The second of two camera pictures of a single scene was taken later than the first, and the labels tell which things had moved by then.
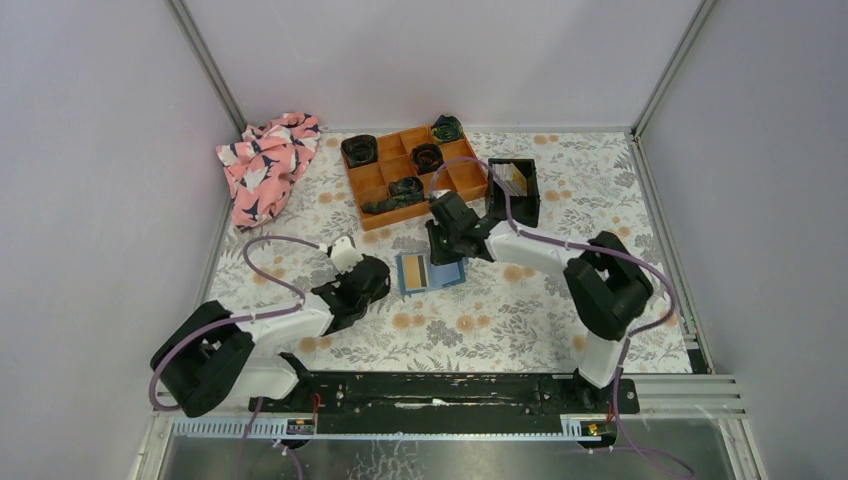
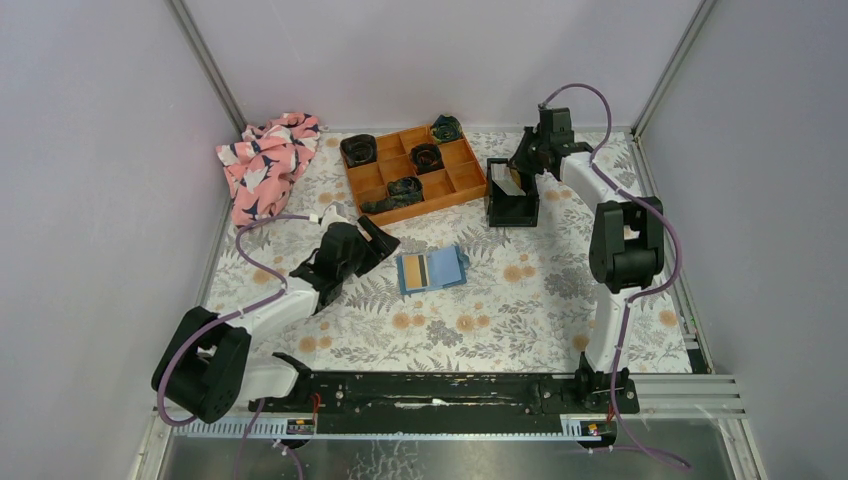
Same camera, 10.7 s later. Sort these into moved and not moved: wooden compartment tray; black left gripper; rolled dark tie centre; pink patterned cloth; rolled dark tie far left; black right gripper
Moved: black left gripper; black right gripper
Not moved: pink patterned cloth; rolled dark tie far left; wooden compartment tray; rolled dark tie centre
